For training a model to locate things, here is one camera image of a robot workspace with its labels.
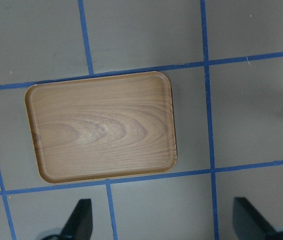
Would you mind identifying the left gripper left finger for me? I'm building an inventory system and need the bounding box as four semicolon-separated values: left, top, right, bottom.
60;199;92;240

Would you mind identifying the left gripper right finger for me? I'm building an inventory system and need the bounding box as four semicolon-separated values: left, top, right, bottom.
232;197;276;240

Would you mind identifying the wooden tray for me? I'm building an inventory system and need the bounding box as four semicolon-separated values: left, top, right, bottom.
24;71;178;184

